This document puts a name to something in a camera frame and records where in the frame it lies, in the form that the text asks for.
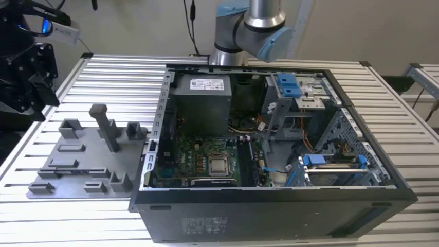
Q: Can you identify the black RAM slot bank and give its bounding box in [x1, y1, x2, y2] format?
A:
[239, 136, 257, 186]

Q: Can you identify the black furniture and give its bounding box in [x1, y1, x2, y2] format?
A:
[0, 102, 34, 134]

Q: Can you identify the grey parts rack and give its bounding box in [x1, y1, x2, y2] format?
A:
[26, 104, 152, 199]

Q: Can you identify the black case fan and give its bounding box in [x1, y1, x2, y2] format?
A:
[156, 133, 176, 168]

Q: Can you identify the grey power supply unit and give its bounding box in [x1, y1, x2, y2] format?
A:
[169, 74, 232, 137]

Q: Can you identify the green motherboard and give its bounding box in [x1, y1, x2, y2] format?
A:
[152, 136, 275, 188]

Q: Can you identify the CPU socket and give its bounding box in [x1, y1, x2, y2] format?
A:
[205, 153, 233, 178]

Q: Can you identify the silver CPU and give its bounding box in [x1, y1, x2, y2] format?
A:
[209, 158, 229, 172]

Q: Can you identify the black graphics card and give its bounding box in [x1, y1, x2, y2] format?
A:
[187, 177, 239, 188]

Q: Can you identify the grey metal drive cage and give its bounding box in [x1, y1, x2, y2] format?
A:
[261, 73, 344, 139]

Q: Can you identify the black PC case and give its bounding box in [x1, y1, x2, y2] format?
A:
[128, 63, 419, 244]

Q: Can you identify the blue disk carrier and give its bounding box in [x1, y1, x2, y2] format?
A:
[300, 153, 371, 172]

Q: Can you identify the black box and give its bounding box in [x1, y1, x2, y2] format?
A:
[381, 76, 416, 96]

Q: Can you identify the aluminium side table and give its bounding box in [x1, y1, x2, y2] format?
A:
[400, 63, 439, 103]

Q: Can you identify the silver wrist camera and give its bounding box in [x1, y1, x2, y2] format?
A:
[50, 21, 82, 46]

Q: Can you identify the thin black wall cable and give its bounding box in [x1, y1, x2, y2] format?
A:
[183, 0, 201, 55]

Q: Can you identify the yellow white wire bundle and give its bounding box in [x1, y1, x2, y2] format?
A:
[228, 123, 261, 134]

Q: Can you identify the blue connector wire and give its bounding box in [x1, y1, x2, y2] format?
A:
[261, 166, 292, 174]

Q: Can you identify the orange wire bundle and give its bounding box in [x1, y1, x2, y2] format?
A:
[300, 117, 315, 152]

